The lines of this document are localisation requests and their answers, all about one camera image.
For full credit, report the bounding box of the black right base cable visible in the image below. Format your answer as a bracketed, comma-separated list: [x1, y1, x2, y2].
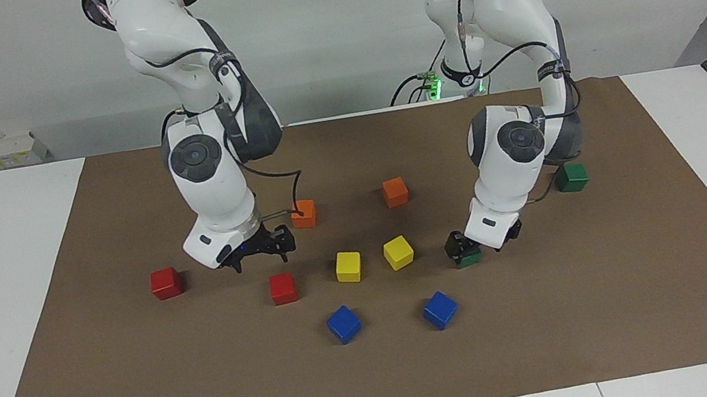
[157, 109, 184, 143]

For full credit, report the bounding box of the brown paper table mat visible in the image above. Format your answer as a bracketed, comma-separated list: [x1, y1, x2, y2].
[0, 62, 707, 397]

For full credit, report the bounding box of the green wooden cube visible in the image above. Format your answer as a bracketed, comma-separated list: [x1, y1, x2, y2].
[454, 246, 485, 271]
[554, 160, 591, 195]

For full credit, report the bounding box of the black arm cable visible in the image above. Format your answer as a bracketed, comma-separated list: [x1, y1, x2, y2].
[451, 0, 597, 211]
[143, 34, 310, 237]

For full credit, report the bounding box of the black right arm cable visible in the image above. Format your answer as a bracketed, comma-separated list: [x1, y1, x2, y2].
[143, 34, 310, 237]

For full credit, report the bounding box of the orange wooden cube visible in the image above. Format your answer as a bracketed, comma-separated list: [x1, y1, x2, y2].
[289, 197, 319, 231]
[381, 176, 411, 210]

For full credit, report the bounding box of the blue wooden cube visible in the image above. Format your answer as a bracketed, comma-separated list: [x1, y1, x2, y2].
[420, 288, 462, 333]
[324, 303, 365, 347]

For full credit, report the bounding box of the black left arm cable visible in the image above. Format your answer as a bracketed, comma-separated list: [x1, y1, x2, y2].
[451, 0, 597, 211]

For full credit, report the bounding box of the black base cable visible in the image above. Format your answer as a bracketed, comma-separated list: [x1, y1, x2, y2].
[381, 38, 455, 107]
[157, 109, 184, 143]

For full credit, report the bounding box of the black left base cable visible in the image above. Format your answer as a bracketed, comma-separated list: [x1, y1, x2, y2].
[381, 38, 455, 107]

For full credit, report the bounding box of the red wooden cube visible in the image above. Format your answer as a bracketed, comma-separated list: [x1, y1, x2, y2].
[268, 271, 299, 306]
[148, 265, 185, 302]

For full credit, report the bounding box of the yellow wooden cube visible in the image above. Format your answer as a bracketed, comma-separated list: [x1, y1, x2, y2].
[333, 249, 365, 285]
[381, 233, 418, 273]

